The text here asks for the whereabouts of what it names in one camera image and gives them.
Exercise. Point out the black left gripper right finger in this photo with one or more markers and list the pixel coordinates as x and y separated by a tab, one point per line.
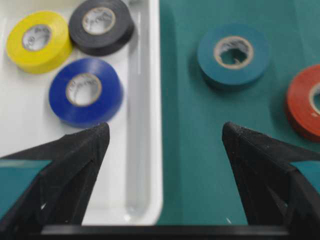
272	190

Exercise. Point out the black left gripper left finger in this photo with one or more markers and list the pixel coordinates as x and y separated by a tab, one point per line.
51	183

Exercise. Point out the red tape roll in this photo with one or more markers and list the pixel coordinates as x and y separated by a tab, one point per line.
300	108

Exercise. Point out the blue tape roll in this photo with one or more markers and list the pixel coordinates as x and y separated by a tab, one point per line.
85	93

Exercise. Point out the yellow tape roll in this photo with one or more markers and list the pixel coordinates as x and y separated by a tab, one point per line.
39	42

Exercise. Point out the black tape roll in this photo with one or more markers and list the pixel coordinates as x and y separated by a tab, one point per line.
101	27

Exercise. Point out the white plastic case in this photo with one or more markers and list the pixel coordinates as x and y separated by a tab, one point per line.
129	186

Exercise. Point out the teal tape roll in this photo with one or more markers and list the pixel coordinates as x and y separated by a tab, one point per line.
233	56

